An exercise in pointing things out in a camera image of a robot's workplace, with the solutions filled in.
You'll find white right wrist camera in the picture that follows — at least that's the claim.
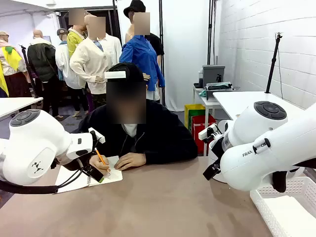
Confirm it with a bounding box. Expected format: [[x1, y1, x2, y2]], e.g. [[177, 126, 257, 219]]
[[198, 123, 222, 144]]

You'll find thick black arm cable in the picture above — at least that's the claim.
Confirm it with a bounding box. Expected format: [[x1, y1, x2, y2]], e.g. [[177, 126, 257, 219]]
[[251, 138, 316, 194], [0, 160, 84, 196]]

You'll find mannequin in cream jacket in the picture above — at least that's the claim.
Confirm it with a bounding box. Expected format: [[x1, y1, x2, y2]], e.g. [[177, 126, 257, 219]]
[[70, 16, 123, 109]]

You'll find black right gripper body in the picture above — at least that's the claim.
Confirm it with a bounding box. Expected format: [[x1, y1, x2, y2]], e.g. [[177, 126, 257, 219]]
[[208, 133, 226, 163]]

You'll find mannequin in yellow shirt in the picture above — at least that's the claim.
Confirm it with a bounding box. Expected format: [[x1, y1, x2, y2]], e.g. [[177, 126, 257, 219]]
[[66, 8, 87, 59]]

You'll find large white desk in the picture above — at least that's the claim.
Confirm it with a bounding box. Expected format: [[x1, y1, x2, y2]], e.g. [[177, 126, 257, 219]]
[[212, 90, 307, 121]]

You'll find white spiral notebook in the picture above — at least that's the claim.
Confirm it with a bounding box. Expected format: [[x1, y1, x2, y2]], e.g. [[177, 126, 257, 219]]
[[54, 155, 123, 194]]

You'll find black light stand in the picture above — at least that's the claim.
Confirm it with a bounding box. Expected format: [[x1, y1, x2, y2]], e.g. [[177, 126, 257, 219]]
[[207, 0, 218, 65]]

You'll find black backdrop pole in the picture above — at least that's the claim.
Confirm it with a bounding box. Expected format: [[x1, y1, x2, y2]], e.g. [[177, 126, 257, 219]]
[[159, 0, 166, 109]]

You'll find black bucket hat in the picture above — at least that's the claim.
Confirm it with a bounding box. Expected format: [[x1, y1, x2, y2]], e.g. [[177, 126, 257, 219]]
[[123, 0, 146, 18]]

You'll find thin black tripod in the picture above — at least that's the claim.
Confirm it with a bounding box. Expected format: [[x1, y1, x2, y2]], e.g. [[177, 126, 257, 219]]
[[19, 45, 38, 99]]

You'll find mannequin in black t-shirt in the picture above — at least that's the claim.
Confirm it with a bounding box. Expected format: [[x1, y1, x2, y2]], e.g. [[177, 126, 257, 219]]
[[145, 32, 165, 75]]

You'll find capped mannequin in white shirt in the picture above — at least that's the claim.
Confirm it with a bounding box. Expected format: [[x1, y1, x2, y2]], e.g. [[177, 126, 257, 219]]
[[54, 28, 83, 117]]

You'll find black baseball cap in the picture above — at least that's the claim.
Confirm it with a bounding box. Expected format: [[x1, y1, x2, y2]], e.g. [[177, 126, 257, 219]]
[[106, 62, 145, 83]]

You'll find person's left hand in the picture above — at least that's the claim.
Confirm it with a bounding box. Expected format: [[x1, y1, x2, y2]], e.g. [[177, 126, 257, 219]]
[[114, 152, 147, 171]]

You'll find black camera tripod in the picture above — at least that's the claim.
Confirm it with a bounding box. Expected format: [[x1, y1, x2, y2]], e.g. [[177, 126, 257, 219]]
[[265, 32, 284, 94]]

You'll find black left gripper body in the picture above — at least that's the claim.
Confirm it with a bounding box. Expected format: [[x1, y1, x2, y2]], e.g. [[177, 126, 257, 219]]
[[57, 158, 92, 171]]

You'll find person's right hand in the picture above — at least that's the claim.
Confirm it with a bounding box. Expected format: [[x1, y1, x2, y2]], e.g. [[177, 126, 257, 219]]
[[89, 154, 111, 176]]

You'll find green bag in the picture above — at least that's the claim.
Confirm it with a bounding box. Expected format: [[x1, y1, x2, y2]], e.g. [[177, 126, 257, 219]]
[[189, 108, 207, 117]]

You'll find grey box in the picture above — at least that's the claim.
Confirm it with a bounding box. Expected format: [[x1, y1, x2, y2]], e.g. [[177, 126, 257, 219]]
[[202, 64, 226, 87]]

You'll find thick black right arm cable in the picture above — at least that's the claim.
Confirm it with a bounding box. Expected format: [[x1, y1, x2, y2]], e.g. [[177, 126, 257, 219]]
[[251, 138, 316, 194]]

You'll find person in black jacket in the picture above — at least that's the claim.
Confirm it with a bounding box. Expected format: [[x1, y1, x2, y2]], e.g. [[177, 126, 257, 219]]
[[71, 62, 198, 165]]

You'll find yellow bag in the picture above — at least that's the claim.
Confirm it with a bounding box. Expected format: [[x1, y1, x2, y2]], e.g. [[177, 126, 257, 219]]
[[184, 104, 206, 135]]

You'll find grey tray with green contents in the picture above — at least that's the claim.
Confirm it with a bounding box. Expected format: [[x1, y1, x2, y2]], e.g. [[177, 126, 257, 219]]
[[205, 82, 233, 101]]

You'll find black doorway pole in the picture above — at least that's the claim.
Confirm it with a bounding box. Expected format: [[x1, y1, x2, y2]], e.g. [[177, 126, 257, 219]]
[[112, 0, 123, 46]]

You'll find white head-mounted camera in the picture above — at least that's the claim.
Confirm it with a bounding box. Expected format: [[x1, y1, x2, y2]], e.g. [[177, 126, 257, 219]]
[[104, 71, 126, 79]]

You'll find orange pencil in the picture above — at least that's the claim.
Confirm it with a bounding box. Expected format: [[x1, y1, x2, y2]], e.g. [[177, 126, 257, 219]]
[[95, 147, 111, 173]]

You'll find white background table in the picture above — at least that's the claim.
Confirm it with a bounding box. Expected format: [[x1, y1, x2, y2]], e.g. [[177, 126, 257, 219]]
[[0, 97, 44, 119]]

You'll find small white side table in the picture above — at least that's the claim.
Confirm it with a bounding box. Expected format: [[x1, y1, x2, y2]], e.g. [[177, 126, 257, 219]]
[[193, 83, 223, 156]]

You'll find mannequin in blue shirt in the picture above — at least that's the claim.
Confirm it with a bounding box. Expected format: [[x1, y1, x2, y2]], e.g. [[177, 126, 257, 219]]
[[119, 12, 165, 102]]

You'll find white perforated plastic basket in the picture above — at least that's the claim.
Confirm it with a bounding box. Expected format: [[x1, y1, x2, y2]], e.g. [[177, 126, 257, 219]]
[[249, 176, 316, 237]]

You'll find white paper stack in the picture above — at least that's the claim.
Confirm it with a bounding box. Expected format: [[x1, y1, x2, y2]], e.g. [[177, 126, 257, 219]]
[[265, 196, 316, 237]]

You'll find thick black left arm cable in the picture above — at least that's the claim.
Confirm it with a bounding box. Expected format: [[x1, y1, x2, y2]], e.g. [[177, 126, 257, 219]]
[[0, 160, 84, 196]]

